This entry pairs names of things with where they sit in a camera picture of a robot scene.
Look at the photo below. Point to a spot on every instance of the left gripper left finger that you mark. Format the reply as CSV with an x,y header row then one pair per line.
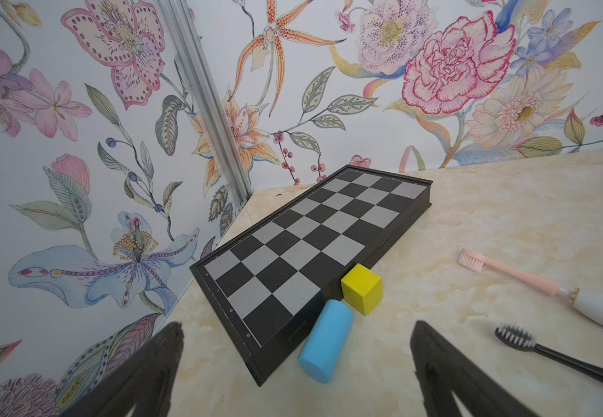
x,y
143,385

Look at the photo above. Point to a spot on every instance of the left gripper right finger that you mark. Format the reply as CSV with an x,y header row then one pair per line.
x,y
446,375

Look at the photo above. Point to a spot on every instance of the black electric toothbrush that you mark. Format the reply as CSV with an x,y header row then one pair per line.
x,y
518,338

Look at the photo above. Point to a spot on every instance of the white pink electric toothbrush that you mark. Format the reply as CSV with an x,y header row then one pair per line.
x,y
587,302

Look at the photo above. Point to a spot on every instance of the yellow cube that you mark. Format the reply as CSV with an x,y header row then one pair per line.
x,y
362,289

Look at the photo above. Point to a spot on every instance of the blue block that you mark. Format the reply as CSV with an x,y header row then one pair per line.
x,y
319,356

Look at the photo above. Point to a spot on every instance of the black white checkerboard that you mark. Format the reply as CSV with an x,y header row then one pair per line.
x,y
268,285

